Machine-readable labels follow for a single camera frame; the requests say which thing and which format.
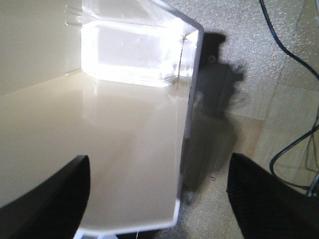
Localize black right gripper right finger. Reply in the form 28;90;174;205
227;153;319;239

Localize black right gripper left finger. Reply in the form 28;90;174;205
0;155;90;239

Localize white paper trash bin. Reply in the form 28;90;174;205
0;0;204;239

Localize black floor cable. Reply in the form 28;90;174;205
258;0;319;197

